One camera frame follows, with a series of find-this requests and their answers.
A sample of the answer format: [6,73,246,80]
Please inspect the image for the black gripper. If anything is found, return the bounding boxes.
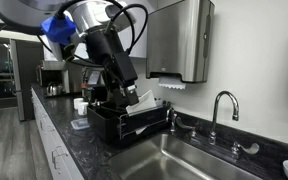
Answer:
[83,28,141,108]

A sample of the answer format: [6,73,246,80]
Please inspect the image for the stainless steel sink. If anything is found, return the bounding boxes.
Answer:
[107,133,263,180]

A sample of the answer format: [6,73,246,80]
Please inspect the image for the translucent plastic food container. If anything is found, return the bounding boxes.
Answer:
[125,89,158,117]

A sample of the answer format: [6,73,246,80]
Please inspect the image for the black coffee machine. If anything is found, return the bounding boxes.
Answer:
[82,84,108,103]

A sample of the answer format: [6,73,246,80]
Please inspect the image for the black dish rack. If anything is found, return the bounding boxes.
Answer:
[86,99,172,146]

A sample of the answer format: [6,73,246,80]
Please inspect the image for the small framed tablet screen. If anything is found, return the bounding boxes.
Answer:
[85,68,102,86]

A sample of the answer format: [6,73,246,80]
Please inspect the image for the white ceramic mug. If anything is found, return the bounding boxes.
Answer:
[77,101,89,117]
[73,97,84,110]

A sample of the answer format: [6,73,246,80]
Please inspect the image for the white paper towel sheet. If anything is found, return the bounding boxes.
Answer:
[158,75,187,90]

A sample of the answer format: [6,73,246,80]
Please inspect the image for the clear plastic lid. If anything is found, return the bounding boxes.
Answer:
[70,118,91,131]

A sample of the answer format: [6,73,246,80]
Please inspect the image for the steel kettle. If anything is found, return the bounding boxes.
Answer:
[46,82,64,98]

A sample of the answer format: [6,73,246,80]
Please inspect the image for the stainless paper towel dispenser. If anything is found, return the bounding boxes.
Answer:
[145,0,216,84]

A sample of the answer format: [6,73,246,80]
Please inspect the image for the stainless countertop appliance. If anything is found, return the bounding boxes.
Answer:
[37,59,72,98]

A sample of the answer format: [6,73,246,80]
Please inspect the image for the white base cabinets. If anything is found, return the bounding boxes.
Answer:
[30,88,85,180]

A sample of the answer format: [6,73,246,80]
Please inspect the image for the chrome gooseneck faucet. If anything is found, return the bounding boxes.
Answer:
[207,90,241,146]

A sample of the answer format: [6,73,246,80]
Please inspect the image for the stainless refrigerator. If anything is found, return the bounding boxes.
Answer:
[8,38,45,122]

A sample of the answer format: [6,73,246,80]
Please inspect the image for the white wall cabinets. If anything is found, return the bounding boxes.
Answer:
[42,13,148,63]

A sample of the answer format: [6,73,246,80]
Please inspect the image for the chrome faucet lever handle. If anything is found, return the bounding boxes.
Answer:
[175,116,198,138]
[231,141,261,159]

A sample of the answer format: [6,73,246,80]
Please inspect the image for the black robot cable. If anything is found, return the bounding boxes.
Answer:
[55,0,149,56]

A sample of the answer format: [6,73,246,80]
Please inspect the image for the white wrist camera blue mount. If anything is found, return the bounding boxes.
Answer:
[39,14,77,46]

